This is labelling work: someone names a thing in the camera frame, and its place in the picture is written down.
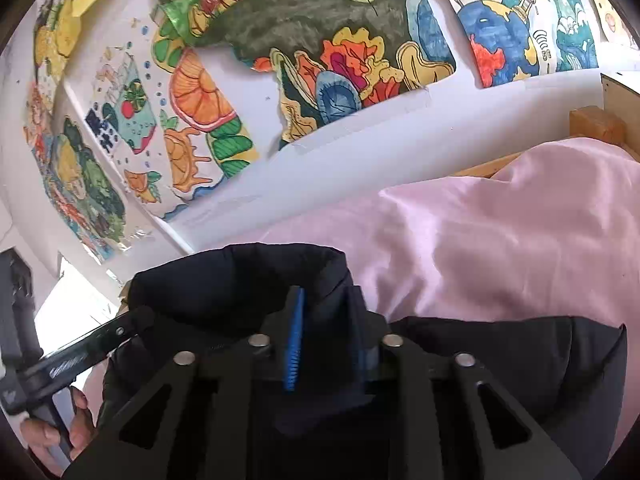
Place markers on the dark whale flower poster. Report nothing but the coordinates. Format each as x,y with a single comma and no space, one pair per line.
331,58

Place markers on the black puffer jacket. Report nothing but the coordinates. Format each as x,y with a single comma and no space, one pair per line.
560,369

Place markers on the green character poster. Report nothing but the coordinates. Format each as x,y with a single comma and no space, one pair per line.
76,185

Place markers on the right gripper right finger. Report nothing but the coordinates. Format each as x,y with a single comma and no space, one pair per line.
448,417

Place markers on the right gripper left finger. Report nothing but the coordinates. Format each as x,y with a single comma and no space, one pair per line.
191,420

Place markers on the blue 2024 poster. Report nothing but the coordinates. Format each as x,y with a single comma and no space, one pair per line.
519,39

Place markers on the orange fruit poster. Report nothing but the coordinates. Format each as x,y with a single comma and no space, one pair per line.
168,135

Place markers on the pink bed sheet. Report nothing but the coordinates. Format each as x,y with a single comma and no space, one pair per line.
555,232

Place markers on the wooden bed frame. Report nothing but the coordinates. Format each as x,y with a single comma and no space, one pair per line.
615,122

